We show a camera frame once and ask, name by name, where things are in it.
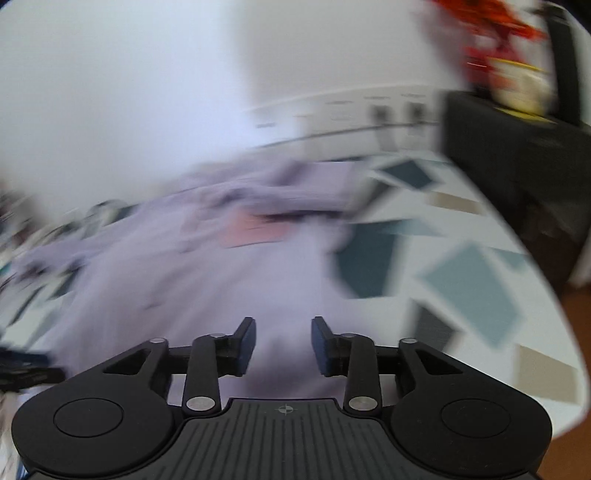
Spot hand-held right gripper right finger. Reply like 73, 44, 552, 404
311, 316, 462, 414

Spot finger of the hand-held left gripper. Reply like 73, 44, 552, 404
0, 346, 66, 393

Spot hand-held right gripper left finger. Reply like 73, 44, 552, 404
102, 316, 257, 414

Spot lilac knit cardigan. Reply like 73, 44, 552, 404
14, 159, 370, 407

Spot geometric patterned table mat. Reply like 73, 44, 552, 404
0, 152, 583, 444

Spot black cabinet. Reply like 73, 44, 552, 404
441, 90, 591, 291

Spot red yellow snack bag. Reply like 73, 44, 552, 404
425, 0, 555, 116

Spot white wall socket strip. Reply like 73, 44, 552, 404
252, 90, 444, 144

